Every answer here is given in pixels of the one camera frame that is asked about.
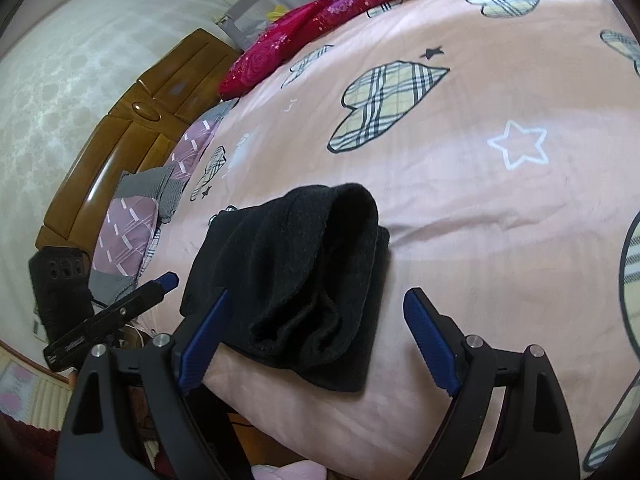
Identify pink heart-patterned bed sheet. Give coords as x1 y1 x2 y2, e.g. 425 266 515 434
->
146 0 639 479

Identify red floral quilt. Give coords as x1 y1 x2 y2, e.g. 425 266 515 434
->
218 0 569 100

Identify black pants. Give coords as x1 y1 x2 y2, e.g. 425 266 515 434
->
180 183 390 393

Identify purple grey patterned pillow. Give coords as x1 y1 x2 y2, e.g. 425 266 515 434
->
89 99 238 307

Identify brown wooden headboard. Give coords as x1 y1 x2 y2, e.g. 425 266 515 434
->
35 28 240 252

